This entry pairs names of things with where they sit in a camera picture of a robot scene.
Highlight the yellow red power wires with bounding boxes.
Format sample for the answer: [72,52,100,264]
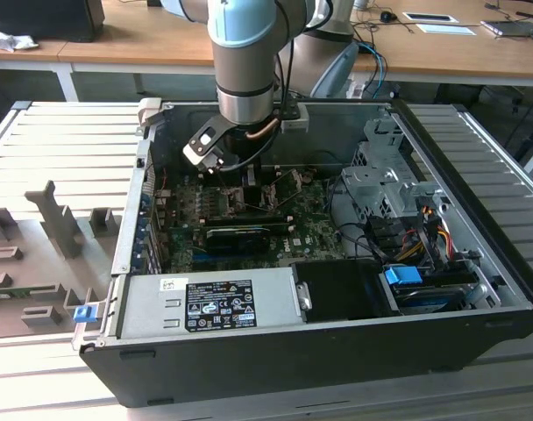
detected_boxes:
[400,218,454,264]

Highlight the pale blue teach pendant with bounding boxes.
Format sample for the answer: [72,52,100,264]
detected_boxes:
[310,41,360,98]

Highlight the blue case clip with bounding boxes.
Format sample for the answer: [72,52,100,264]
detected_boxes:
[73,305,96,325]

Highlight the white desk cable hatch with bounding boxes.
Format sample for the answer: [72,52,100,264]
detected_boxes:
[416,24,480,37]
[402,11,459,23]

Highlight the green motherboard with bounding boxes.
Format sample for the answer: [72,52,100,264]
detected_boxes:
[154,168,351,275]

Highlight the crumpled white paper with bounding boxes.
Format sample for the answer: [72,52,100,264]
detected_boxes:
[0,24,40,54]

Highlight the grey laptop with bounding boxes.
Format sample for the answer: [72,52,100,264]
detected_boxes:
[480,19,533,39]

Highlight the metal socket cover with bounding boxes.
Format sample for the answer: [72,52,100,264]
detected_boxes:
[269,168,305,210]

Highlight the silver power supply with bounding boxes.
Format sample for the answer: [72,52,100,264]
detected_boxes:
[117,267,305,341]

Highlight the black cable with copper end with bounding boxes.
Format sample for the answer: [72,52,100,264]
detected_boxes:
[220,118,280,173]

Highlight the silver drive cage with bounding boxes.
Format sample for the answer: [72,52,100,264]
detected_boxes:
[340,116,451,225]

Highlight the black computer tower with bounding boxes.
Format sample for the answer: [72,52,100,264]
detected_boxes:
[0,0,105,43]

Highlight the grey-brown parts rack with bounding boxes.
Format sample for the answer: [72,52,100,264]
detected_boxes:
[0,179,123,341]

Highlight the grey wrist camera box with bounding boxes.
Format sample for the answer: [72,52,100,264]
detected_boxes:
[279,103,311,134]

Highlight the CPU socket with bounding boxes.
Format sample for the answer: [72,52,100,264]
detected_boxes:
[224,186,281,219]

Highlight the black graphics card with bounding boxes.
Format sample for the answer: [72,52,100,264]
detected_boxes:
[204,225,270,256]

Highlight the blue cable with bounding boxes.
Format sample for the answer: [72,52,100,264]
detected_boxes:
[357,39,388,100]

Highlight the white camera on black bracket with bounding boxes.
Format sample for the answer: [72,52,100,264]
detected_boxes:
[181,114,227,175]

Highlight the blue expansion slot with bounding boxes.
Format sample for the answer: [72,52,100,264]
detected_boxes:
[190,250,267,271]

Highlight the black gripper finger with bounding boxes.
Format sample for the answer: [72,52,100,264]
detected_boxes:
[242,160,264,208]

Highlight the beige case latch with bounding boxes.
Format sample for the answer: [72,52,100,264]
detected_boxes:
[137,96,163,141]

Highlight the black RAM slot bank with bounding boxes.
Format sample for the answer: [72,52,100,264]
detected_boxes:
[203,164,281,185]
[203,213,295,234]

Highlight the wooden desk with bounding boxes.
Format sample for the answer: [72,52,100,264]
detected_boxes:
[0,0,108,103]
[57,0,533,89]

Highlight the black PC case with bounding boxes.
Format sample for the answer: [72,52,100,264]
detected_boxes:
[73,98,533,409]

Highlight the hard disk in blue carrier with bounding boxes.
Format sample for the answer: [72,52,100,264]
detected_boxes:
[382,265,478,316]

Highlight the green RAM stick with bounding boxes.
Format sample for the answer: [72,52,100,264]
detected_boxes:
[0,284,60,303]

